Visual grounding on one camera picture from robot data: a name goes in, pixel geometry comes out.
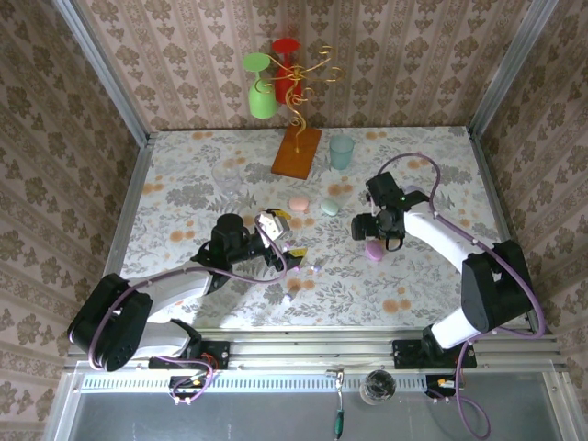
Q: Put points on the orchid pink earbud charging case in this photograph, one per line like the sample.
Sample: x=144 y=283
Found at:
x=374 y=252

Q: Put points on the mint green earbud charging case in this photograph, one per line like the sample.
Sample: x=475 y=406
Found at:
x=330 y=207

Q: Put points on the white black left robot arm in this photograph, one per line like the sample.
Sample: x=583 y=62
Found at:
x=179 y=287

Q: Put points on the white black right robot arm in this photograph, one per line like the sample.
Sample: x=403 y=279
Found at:
x=436 y=239

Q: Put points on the clear glass tumbler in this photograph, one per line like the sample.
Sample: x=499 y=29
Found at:
x=226 y=181

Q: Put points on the teal plastic cup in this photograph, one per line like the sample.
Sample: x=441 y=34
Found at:
x=342 y=154

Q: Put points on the green wine glass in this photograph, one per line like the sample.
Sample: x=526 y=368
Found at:
x=263 y=103

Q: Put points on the black power connector block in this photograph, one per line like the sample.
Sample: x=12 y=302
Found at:
x=184 y=386
x=436 y=383

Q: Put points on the clear glass jar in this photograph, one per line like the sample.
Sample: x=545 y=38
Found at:
x=379 y=388

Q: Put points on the red wine glass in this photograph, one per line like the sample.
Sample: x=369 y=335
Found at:
x=286 y=46

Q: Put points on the aluminium table side rail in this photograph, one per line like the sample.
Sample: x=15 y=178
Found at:
x=495 y=193
x=133 y=193

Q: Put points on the aluminium frame corner post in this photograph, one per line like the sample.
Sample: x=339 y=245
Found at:
x=509 y=69
x=103 y=69

